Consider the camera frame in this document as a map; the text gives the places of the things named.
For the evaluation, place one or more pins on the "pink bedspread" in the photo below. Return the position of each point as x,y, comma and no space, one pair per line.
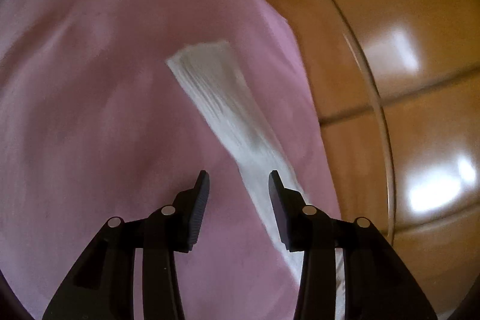
94,123

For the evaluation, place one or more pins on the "white knitted sweater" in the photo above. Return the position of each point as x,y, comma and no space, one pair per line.
240,269

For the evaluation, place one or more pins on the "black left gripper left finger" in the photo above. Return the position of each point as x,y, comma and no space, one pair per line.
100,283

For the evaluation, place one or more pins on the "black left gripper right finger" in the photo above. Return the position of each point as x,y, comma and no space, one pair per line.
377,284

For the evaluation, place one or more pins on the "wooden wardrobe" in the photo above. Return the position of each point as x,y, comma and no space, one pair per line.
396,88

